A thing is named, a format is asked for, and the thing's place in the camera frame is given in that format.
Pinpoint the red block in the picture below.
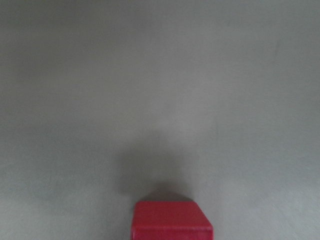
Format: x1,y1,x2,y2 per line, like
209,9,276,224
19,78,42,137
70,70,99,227
130,200,214,240

